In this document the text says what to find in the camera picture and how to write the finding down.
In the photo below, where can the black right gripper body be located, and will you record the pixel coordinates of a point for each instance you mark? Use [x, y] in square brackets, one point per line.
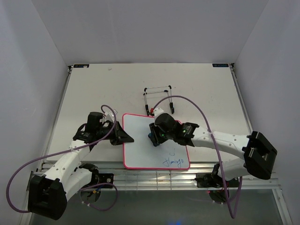
[160, 137]

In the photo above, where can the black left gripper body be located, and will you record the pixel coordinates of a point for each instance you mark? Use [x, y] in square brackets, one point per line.
[102, 131]

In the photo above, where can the blue bone-shaped eraser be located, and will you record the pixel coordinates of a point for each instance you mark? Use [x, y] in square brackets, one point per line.
[153, 139]

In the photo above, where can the pink-framed whiteboard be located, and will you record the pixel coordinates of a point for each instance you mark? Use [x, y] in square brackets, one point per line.
[143, 155]

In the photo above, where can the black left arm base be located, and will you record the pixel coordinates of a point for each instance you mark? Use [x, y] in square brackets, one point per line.
[96, 176]

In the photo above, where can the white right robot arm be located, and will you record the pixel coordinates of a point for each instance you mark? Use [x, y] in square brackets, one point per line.
[255, 155]

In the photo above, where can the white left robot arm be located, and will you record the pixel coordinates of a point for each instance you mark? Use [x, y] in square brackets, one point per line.
[50, 192]

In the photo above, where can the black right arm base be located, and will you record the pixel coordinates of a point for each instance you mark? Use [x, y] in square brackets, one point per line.
[212, 180]

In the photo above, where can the black metal whiteboard stand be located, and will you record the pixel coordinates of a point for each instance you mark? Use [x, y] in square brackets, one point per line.
[151, 94]

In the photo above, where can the left blue table label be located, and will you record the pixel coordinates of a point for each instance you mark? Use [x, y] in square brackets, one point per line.
[81, 66]

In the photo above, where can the blue table label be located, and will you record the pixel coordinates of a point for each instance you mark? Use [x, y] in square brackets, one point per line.
[81, 66]
[220, 65]

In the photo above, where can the right blue table label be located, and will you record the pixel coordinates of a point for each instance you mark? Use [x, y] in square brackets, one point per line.
[220, 65]

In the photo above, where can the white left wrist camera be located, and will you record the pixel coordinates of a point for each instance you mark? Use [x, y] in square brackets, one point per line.
[110, 115]

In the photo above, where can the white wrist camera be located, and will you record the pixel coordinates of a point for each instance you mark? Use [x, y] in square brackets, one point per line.
[156, 112]
[110, 115]

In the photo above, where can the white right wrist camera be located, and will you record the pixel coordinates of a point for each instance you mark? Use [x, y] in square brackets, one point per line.
[156, 112]

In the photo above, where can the aluminium table edge rail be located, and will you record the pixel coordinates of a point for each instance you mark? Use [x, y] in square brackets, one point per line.
[159, 180]

